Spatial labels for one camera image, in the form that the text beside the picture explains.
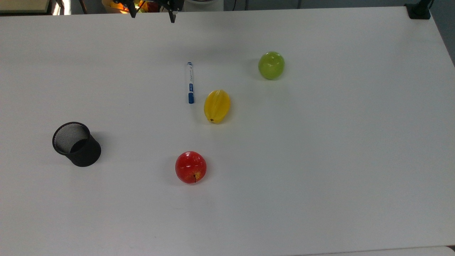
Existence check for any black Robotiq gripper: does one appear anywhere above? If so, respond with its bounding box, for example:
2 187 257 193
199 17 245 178
113 0 185 23

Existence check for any blue and white marker pen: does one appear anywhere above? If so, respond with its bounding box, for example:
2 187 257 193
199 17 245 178
187 62 195 104

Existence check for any black mesh pen cup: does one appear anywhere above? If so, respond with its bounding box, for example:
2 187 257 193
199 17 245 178
52 122 102 167

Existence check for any bowl of toy fruits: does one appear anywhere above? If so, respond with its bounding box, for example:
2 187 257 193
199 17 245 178
101 0 161 14

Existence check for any yellow toy starfruit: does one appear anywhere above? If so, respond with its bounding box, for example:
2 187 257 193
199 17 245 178
204 90 231 124

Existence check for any green toy apple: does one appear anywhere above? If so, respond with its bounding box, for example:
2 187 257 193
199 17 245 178
258 51 285 80

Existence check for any wooden board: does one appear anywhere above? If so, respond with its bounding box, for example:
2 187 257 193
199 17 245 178
0 0 51 14

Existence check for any red toy apple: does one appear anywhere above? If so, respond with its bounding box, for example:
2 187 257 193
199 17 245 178
175 151 207 184

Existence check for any black table clamp mount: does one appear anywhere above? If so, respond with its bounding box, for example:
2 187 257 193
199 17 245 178
405 0 433 20

